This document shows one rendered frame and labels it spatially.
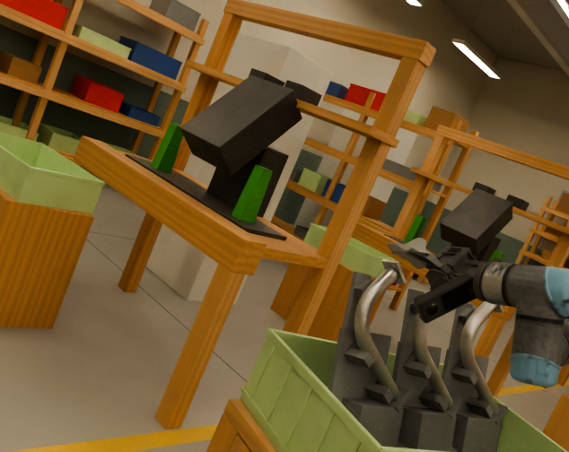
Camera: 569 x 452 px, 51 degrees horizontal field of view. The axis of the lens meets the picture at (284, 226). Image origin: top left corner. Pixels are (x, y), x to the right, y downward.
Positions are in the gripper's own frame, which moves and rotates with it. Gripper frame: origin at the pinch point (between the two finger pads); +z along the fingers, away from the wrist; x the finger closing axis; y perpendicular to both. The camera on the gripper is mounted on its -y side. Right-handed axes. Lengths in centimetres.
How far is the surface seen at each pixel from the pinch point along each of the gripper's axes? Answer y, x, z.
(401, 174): 382, -177, 352
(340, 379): -19.2, -12.8, 5.8
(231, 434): -38.9, -16.0, 22.2
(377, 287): -5.1, 0.8, 1.0
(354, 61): 642, -103, 611
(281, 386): -28.4, -8.5, 12.3
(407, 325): 1.2, -14.3, 4.1
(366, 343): -13.1, -6.9, 0.9
